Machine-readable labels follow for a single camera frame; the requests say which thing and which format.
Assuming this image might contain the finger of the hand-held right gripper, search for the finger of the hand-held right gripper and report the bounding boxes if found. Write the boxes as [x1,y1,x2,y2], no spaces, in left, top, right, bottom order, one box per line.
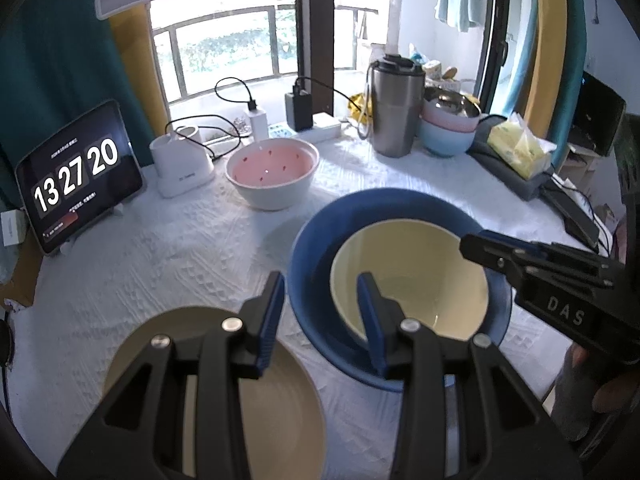
[482,229,556,253]
[459,232,531,291]

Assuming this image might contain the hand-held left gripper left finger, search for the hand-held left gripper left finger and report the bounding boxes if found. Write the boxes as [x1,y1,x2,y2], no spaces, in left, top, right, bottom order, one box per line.
[56,270,287,480]

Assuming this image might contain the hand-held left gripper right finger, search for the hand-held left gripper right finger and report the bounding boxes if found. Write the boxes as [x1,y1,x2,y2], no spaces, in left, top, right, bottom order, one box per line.
[356,272,583,480]

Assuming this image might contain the large blue bowl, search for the large blue bowl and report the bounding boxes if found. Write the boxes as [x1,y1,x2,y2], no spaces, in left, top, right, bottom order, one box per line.
[287,187,513,393]

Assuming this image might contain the light yellow bowl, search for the light yellow bowl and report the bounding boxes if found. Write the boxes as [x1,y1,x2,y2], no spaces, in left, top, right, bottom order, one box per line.
[330,219,490,348]

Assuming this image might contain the beige ribbed plate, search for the beige ribbed plate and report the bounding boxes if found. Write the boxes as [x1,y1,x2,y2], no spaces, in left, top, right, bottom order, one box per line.
[102,305,328,480]

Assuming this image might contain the person's right hand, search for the person's right hand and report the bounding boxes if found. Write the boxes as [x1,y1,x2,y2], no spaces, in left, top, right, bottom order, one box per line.
[570,345,631,413]

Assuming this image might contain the black flat device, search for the black flat device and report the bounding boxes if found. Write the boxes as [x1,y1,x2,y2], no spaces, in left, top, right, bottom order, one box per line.
[542,187,601,252]

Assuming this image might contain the yellow tissue pack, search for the yellow tissue pack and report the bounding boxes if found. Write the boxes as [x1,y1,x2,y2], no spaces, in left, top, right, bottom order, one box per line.
[487,112,558,181]

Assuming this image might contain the light blue bowl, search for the light blue bowl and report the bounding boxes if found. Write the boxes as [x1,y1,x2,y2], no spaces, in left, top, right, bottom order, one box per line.
[417,117,481,157]

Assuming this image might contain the white bowl with pink inside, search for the white bowl with pink inside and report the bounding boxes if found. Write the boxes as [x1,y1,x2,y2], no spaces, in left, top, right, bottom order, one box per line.
[225,138,321,211]

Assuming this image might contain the steel bowl with pink outside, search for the steel bowl with pink outside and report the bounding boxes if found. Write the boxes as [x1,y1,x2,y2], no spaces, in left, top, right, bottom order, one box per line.
[422,87,483,133]

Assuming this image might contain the steel tumbler with black lid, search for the steel tumbler with black lid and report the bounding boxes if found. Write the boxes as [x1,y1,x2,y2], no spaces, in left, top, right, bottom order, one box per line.
[367,52,426,157]

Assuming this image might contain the yellow curtain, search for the yellow curtain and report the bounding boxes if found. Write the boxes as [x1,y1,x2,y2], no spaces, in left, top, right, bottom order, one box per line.
[520,0,571,126]
[97,0,168,126]

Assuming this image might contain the white charger plug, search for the white charger plug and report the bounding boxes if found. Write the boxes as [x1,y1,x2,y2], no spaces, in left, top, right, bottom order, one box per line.
[248,101,269,141]

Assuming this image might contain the white power strip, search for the white power strip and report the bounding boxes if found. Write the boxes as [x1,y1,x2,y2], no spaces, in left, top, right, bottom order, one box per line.
[267,114,342,143]

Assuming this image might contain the black power adapter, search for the black power adapter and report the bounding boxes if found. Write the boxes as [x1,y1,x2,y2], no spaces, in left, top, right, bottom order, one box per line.
[285,80,314,132]

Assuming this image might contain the tablet with clock display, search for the tablet with clock display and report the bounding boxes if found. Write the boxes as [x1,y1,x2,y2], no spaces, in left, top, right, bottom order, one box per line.
[15,100,144,256]

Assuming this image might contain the small white box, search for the small white box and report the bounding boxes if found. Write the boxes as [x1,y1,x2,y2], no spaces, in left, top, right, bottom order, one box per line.
[0,210,28,247]

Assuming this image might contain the balcony railing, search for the balcony railing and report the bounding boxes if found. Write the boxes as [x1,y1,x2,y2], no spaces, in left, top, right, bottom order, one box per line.
[152,5,378,106]

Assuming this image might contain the black adapter cable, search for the black adapter cable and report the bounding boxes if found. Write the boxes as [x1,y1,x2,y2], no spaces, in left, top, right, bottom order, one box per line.
[295,76,368,121]

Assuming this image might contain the black charger cable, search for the black charger cable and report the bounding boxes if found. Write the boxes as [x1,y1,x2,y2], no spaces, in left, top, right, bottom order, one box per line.
[165,77,258,161]

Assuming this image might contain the black window post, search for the black window post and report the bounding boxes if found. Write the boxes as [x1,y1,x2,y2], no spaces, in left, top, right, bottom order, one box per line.
[295,0,336,128]

